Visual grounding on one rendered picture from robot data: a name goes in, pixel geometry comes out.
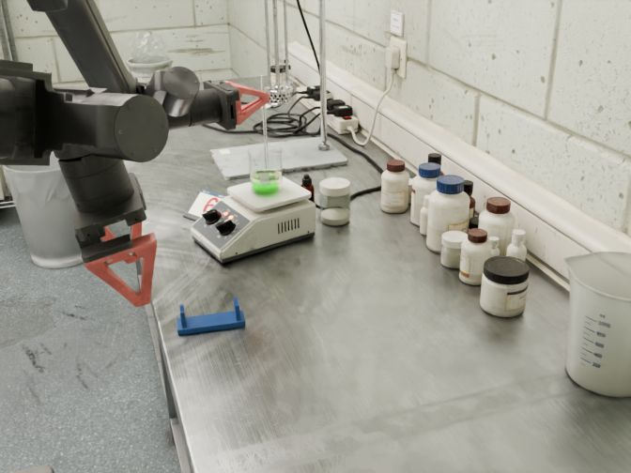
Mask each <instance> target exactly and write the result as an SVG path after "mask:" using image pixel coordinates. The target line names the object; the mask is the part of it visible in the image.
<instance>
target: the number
mask: <svg viewBox="0 0 631 473"><path fill-rule="evenodd" d="M221 199H222V198H218V197H215V196H212V195H209V194H206V193H203V192H201V193H200V195H199V197H198V198H197V200H196V202H195V203H194V205H193V207H192V209H191V211H193V212H196V213H199V214H201V213H203V212H205V211H209V210H210V209H211V208H212V207H213V206H214V205H216V204H217V203H218V202H219V201H220V200H221Z"/></svg>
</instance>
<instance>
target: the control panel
mask: <svg viewBox="0 0 631 473"><path fill-rule="evenodd" d="M212 209H216V210H217V211H219V212H220V213H221V217H220V219H219V220H218V221H217V222H215V223H214V224H211V225H208V224H206V220H205V219H204V217H202V218H201V219H199V220H198V221H197V222H196V223H195V224H194V225H193V226H192V227H193V228H194V229H196V230H197V231H198V232H199V233H201V234H202V235H203V236H204V237H206V238H207V239H208V240H209V241H211V242H212V243H213V244H214V245H216V246H217V247H218V248H219V249H220V248H222V247H223V246H224V245H225V244H226V243H227V242H228V241H229V240H231V239H232V238H233V237H234V236H235V235H236V234H237V233H238V232H239V231H241V230H242V229H243V228H244V227H245V226H246V225H247V224H248V223H249V222H250V220H248V219H247V218H245V217H244V216H242V215H241V214H240V213H238V212H237V211H236V210H235V209H233V208H232V207H230V206H229V205H227V204H226V203H224V202H223V201H220V202H219V203H218V204H216V205H215V206H214V207H213V208H212ZM212 209H211V210H212ZM225 212H227V215H224V213H225ZM230 216H233V218H232V219H231V220H232V221H233V222H234V223H235V225H236V227H235V229H234V230H233V232H232V233H230V234H229V235H227V236H222V235H220V233H219V231H218V230H217V229H216V227H215V224H217V223H219V222H221V221H224V220H227V219H229V217H230Z"/></svg>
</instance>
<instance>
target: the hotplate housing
mask: <svg viewBox="0 0 631 473"><path fill-rule="evenodd" d="M220 201H223V202H224V203H226V204H227V205H229V206H230V207H232V208H233V209H235V210H236V211H237V212H238V213H240V214H241V215H242V216H244V217H245V218H247V219H248V220H250V222H249V223H248V224H247V225H246V226H245V227H244V228H243V229H242V230H241V231H239V232H238V233H237V234H236V235H235V236H234V237H233V238H232V239H231V240H229V241H228V242H227V243H226V244H225V245H224V246H223V247H222V248H220V249H219V248H218V247H217V246H216V245H214V244H213V243H212V242H211V241H209V240H208V239H207V238H206V237H204V236H203V235H202V234H201V233H199V232H198V231H197V230H196V229H194V228H193V227H192V228H191V235H192V238H193V239H194V240H195V241H196V242H198V243H199V244H200V245H201V246H202V247H204V248H205V249H206V250H207V251H208V252H210V253H211V254H212V255H213V256H214V257H216V258H217V259H218V260H219V261H220V262H222V263H226V262H229V261H232V260H235V259H239V258H241V257H244V256H248V255H251V254H254V253H258V252H262V251H265V250H269V249H272V248H275V247H279V246H282V245H284V244H288V243H291V242H294V241H297V240H301V239H304V238H307V237H312V236H314V235H315V230H316V204H314V203H313V202H312V201H310V200H308V199H305V200H302V201H298V202H295V203H292V204H288V205H284V206H278V207H275V208H272V209H268V210H264V211H259V212H258V211H253V210H252V209H250V208H249V207H247V206H246V205H244V204H243V203H242V202H240V201H239V200H237V199H236V198H234V197H233V196H231V195H229V196H225V197H224V198H223V199H221V200H220ZM220 201H219V202H220ZM219 202H218V203H219ZM218 203H217V204H218ZM197 221H198V220H197Z"/></svg>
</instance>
